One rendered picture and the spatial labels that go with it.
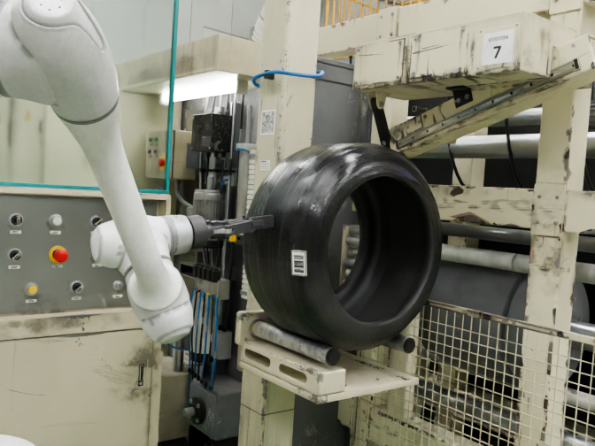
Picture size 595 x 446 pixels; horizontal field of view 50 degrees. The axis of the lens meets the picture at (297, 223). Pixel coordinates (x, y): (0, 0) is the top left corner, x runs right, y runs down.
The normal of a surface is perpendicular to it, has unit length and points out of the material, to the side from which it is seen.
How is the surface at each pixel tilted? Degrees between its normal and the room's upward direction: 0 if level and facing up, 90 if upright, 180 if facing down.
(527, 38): 90
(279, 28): 90
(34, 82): 145
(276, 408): 90
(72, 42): 115
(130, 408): 90
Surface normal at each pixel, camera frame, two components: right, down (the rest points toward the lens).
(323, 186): -0.03, -0.40
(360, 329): 0.55, 0.26
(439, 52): -0.79, -0.02
